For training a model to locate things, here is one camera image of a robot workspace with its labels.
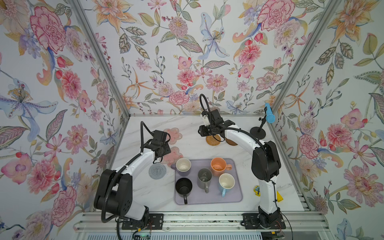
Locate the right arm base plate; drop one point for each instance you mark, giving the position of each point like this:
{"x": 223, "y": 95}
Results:
{"x": 256, "y": 221}

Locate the black mug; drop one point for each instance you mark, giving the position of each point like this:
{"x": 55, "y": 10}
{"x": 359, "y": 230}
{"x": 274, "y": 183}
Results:
{"x": 183, "y": 188}

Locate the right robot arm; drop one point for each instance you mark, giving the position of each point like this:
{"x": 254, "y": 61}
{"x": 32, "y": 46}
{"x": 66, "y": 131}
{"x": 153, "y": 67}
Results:
{"x": 265, "y": 165}

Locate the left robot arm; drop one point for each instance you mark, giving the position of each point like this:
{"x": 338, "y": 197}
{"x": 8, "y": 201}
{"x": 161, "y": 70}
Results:
{"x": 114, "y": 196}

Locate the pink flower coaster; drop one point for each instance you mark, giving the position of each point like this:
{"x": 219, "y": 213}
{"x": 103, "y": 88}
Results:
{"x": 172, "y": 157}
{"x": 173, "y": 135}

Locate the brown wooden coaster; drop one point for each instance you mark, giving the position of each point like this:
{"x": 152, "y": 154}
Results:
{"x": 230, "y": 142}

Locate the orange mug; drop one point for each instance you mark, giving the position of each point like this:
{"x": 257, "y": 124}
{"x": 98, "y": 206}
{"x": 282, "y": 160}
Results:
{"x": 219, "y": 166}

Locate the grey knitted round coaster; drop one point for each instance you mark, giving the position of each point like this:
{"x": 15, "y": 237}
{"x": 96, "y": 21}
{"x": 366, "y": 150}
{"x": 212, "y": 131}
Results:
{"x": 157, "y": 171}

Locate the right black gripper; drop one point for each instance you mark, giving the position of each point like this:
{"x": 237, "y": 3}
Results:
{"x": 203, "y": 132}

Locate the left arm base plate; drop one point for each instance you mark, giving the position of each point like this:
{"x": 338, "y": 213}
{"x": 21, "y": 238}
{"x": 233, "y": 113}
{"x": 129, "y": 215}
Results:
{"x": 148, "y": 222}

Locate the yellow tag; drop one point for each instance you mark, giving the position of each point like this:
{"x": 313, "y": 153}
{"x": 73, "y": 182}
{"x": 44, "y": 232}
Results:
{"x": 279, "y": 197}

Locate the lavender tray mat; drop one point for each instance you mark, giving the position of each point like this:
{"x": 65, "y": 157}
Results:
{"x": 213, "y": 193}

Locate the purple mug white inside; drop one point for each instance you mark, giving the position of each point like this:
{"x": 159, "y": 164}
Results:
{"x": 182, "y": 166}

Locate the aluminium front rail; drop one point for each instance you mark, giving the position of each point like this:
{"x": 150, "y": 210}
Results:
{"x": 212, "y": 222}

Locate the grey mug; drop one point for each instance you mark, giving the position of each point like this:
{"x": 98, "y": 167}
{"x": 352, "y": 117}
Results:
{"x": 204, "y": 179}

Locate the woven rattan coaster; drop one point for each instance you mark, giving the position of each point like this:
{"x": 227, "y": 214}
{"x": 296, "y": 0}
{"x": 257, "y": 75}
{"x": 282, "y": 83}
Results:
{"x": 213, "y": 140}

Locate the light blue mug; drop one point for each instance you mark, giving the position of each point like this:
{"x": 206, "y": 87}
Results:
{"x": 226, "y": 183}

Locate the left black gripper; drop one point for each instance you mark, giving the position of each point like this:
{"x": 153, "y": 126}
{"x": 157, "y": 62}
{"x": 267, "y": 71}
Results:
{"x": 168, "y": 149}

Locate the yellow blue sticker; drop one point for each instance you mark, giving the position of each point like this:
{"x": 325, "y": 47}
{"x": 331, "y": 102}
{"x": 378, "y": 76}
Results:
{"x": 257, "y": 191}

